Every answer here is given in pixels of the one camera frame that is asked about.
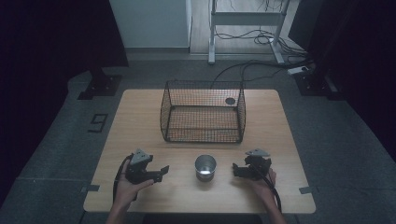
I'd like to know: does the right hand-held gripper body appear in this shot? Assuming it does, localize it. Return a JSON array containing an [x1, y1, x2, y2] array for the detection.
[[244, 147, 273, 182]]

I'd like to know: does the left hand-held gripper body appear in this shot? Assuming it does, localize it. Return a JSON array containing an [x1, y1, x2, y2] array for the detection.
[[124, 147, 154, 186]]

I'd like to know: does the person's right hand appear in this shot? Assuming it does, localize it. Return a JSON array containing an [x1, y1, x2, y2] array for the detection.
[[247, 167, 278, 208]]

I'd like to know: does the person's left hand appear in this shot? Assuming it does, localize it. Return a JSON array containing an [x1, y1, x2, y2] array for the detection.
[[114, 159, 155, 210]]

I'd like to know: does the shiny metal cup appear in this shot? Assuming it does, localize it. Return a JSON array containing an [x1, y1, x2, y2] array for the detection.
[[194, 154, 218, 183]]

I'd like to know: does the black stand base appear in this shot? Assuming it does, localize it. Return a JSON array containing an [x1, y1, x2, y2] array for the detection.
[[77, 66, 123, 101], [293, 70, 345, 101]]

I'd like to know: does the white power strip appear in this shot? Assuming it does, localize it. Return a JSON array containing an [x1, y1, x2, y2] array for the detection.
[[287, 65, 310, 76]]

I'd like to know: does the white cabinet panel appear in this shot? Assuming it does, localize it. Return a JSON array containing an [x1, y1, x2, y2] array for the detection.
[[108, 0, 192, 49]]

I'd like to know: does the dark curtain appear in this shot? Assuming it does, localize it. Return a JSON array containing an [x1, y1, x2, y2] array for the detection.
[[288, 0, 396, 162], [0, 0, 130, 200]]

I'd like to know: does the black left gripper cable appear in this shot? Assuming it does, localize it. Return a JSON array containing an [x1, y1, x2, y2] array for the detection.
[[112, 154, 134, 203]]

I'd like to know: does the black wire mesh basket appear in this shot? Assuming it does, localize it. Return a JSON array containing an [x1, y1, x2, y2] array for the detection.
[[160, 79, 248, 145]]

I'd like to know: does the long black floor cable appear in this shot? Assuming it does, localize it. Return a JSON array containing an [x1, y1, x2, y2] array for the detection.
[[210, 59, 314, 90]]

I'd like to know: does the black floor cable bundle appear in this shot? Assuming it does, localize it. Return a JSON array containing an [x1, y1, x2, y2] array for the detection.
[[214, 28, 309, 59]]

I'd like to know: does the white desk frame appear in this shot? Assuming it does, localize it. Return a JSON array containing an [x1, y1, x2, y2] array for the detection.
[[207, 0, 292, 65]]

